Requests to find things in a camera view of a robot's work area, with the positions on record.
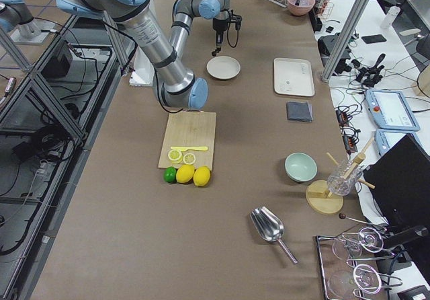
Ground wooden cup stand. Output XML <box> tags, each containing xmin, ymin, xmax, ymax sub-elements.
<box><xmin>306</xmin><ymin>137</ymin><xmax>375</xmax><ymax>215</ymax></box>

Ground blue teach pendant far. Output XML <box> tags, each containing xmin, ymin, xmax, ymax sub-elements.
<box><xmin>365</xmin><ymin>89</ymin><xmax>421</xmax><ymax>132</ymax></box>

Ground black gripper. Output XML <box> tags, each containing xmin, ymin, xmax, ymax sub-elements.
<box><xmin>212</xmin><ymin>10</ymin><xmax>242</xmax><ymax>54</ymax></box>

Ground yellow lemon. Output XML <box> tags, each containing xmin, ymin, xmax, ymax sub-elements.
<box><xmin>176</xmin><ymin>164</ymin><xmax>195</xmax><ymax>184</ymax></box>
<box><xmin>193</xmin><ymin>166</ymin><xmax>211</xmax><ymax>187</ymax></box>

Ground green lime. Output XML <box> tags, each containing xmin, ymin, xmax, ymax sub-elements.
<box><xmin>163</xmin><ymin>166</ymin><xmax>177</xmax><ymax>184</ymax></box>

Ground clear glass cup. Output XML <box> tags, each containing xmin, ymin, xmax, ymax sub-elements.
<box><xmin>327</xmin><ymin>159</ymin><xmax>363</xmax><ymax>196</ymax></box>

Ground yellow lemon near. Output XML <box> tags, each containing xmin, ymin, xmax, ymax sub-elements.
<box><xmin>176</xmin><ymin>164</ymin><xmax>195</xmax><ymax>184</ymax></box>

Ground beige round plate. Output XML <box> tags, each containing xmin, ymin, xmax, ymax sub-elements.
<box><xmin>206</xmin><ymin>56</ymin><xmax>241</xmax><ymax>80</ymax></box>

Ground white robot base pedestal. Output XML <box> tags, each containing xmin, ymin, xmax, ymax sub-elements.
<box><xmin>129</xmin><ymin>47</ymin><xmax>155</xmax><ymax>87</ymax></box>

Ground yellow plastic knife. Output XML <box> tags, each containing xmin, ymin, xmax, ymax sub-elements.
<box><xmin>170</xmin><ymin>146</ymin><xmax>209</xmax><ymax>152</ymax></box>

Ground bamboo cutting board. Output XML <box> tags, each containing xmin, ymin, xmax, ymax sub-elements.
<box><xmin>158</xmin><ymin>111</ymin><xmax>216</xmax><ymax>170</ymax></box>

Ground mint green bowl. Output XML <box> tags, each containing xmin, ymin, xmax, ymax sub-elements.
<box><xmin>284</xmin><ymin>152</ymin><xmax>317</xmax><ymax>182</ymax></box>

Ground blue teach pendant near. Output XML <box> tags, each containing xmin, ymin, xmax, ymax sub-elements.
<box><xmin>374</xmin><ymin>128</ymin><xmax>421</xmax><ymax>157</ymax></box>

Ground pink bowl with ice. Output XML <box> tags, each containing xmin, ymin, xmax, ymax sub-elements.
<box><xmin>287</xmin><ymin>0</ymin><xmax>315</xmax><ymax>16</ymax></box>

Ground yellow lemon far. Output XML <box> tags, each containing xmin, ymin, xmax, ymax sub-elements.
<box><xmin>193</xmin><ymin>166</ymin><xmax>211</xmax><ymax>187</ymax></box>

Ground grey folded cloth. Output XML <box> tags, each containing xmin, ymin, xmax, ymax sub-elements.
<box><xmin>286</xmin><ymin>101</ymin><xmax>313</xmax><ymax>122</ymax></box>

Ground blue teach pendant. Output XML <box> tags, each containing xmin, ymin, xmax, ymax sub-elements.
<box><xmin>365</xmin><ymin>89</ymin><xmax>421</xmax><ymax>132</ymax></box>
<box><xmin>374</xmin><ymin>128</ymin><xmax>421</xmax><ymax>157</ymax></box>

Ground aluminium frame post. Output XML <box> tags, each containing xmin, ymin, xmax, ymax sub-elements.
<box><xmin>321</xmin><ymin>0</ymin><xmax>369</xmax><ymax>83</ymax></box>

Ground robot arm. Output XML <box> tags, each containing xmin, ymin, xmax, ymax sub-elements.
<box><xmin>1</xmin><ymin>0</ymin><xmax>48</xmax><ymax>45</ymax></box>
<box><xmin>56</xmin><ymin>0</ymin><xmax>241</xmax><ymax>110</ymax></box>

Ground metal ice scoop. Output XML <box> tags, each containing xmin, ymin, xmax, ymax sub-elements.
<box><xmin>250</xmin><ymin>206</ymin><xmax>298</xmax><ymax>264</ymax></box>

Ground cream rabbit tray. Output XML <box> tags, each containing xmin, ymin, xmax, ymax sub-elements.
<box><xmin>273</xmin><ymin>58</ymin><xmax>315</xmax><ymax>97</ymax></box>

